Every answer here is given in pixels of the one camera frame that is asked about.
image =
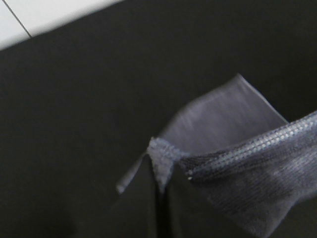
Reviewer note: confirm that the black table mat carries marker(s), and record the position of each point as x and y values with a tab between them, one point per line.
79	104

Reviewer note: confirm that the grey towel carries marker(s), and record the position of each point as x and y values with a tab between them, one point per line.
229	165

